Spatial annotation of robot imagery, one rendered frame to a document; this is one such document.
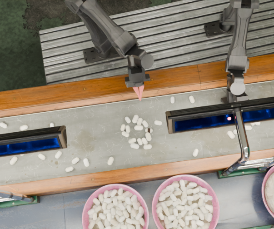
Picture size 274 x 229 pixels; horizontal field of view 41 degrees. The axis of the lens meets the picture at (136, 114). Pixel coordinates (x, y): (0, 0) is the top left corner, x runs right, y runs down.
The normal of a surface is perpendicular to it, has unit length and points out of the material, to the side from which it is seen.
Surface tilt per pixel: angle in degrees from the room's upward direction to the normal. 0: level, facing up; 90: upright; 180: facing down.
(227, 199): 0
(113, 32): 26
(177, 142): 0
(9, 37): 0
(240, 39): 43
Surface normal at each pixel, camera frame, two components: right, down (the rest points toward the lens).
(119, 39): 0.27, 0.02
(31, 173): -0.05, -0.29
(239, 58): -0.09, 0.44
